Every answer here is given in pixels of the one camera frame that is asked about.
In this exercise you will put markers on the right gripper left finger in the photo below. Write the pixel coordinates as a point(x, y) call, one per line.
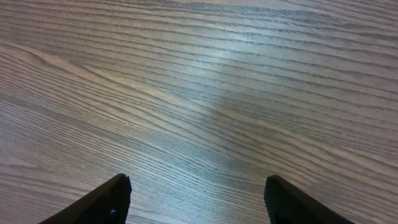
point(107, 204)

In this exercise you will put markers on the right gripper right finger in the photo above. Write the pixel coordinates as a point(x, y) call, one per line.
point(287, 204)

